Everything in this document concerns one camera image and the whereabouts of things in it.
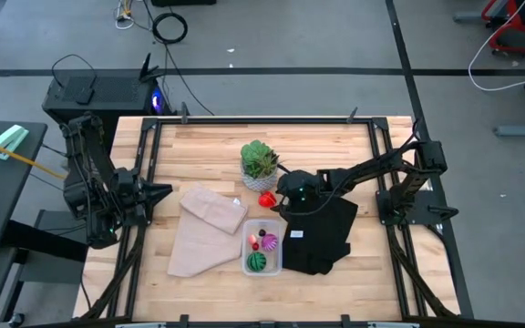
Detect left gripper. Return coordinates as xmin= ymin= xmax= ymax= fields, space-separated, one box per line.
xmin=115 ymin=168 xmax=173 ymax=227

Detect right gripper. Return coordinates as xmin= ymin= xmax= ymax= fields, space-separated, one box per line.
xmin=273 ymin=164 xmax=324 ymax=216

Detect purple striped toy onion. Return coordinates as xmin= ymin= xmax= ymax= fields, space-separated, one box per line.
xmin=261 ymin=233 xmax=280 ymax=252

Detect green toy watermelon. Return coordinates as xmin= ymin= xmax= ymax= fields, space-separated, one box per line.
xmin=246 ymin=251 xmax=268 ymax=273

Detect clear plastic tupperware container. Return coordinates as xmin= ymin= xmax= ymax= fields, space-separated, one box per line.
xmin=242 ymin=218 xmax=283 ymax=277

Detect potted succulent plant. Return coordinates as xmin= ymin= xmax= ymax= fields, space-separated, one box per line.
xmin=239 ymin=138 xmax=286 ymax=192

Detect black cloth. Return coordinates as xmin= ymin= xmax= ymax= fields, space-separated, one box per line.
xmin=282 ymin=195 xmax=359 ymax=276

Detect beige cloth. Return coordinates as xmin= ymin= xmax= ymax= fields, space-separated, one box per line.
xmin=166 ymin=183 xmax=249 ymax=279

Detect black computer tower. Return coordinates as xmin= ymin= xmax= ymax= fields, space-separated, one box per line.
xmin=42 ymin=67 xmax=172 ymax=149

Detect small black adapter box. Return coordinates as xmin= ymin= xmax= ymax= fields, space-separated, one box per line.
xmin=74 ymin=86 xmax=96 ymax=106

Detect black wifi antenna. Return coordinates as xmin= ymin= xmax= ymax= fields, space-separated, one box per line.
xmin=138 ymin=52 xmax=166 ymax=83

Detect mint green stapler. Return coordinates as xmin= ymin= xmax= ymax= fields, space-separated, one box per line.
xmin=0 ymin=124 xmax=30 ymax=161

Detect grey metal floor foot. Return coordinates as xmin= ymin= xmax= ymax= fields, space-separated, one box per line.
xmin=493 ymin=121 xmax=525 ymax=138

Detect red and black cart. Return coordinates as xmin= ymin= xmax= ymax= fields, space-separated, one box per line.
xmin=453 ymin=0 xmax=525 ymax=58

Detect black aluminium table frame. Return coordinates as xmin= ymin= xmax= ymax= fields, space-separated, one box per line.
xmin=79 ymin=115 xmax=462 ymax=328

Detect black desk leg frame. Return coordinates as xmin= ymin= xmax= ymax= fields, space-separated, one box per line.
xmin=0 ymin=209 xmax=93 ymax=328

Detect yellow strap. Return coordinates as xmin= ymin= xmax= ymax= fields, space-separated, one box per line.
xmin=0 ymin=132 xmax=67 ymax=179

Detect thin black cable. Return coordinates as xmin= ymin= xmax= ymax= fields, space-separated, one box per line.
xmin=50 ymin=53 xmax=98 ymax=91

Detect coiled black cable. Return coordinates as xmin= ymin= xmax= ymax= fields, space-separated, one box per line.
xmin=143 ymin=0 xmax=216 ymax=118

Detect white cable bundle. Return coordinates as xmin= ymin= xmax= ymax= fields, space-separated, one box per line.
xmin=114 ymin=0 xmax=136 ymax=31

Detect white floor cable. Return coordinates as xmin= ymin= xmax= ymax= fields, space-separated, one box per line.
xmin=467 ymin=0 xmax=525 ymax=92

